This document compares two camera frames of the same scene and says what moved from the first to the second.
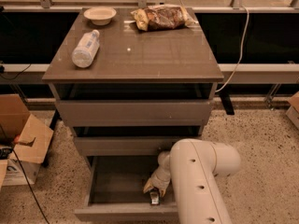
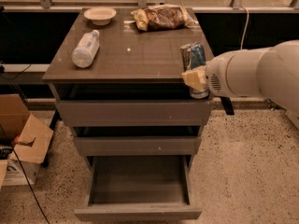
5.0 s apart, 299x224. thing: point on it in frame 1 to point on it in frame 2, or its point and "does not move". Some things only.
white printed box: (20, 173) does not move
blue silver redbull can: (154, 196) to (193, 56)
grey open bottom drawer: (114, 190) does not move
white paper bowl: (100, 16) does not move
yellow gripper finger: (149, 186) to (196, 77)
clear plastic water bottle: (82, 55) does not move
